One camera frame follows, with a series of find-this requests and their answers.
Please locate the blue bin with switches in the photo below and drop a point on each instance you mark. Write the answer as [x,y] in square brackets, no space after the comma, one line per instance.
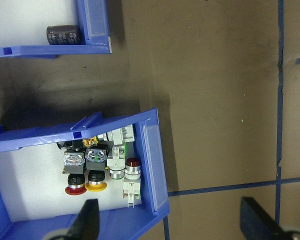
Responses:
[152,162]

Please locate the blue bin with capacitors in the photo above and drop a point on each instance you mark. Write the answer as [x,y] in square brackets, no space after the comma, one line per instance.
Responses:
[40,51]

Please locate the white pilot light red lens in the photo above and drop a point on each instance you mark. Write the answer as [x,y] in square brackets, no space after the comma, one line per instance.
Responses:
[132,185]

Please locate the white foam bin liner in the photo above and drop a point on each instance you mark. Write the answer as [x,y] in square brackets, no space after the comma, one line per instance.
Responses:
[20,20]
[35,195]

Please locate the red mushroom push button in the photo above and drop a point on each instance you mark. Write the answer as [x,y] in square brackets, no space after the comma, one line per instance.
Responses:
[75,162]

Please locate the yellow mushroom push button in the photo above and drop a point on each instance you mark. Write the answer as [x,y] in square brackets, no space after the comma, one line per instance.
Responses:
[96,160]

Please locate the white pilot light green lens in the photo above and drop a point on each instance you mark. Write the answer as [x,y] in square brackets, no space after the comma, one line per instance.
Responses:
[116,160]

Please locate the black cylindrical capacitor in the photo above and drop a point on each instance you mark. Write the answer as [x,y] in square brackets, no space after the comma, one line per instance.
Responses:
[63,35]

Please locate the black selector switch yellow block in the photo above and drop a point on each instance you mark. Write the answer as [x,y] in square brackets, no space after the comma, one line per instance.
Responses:
[90,142]

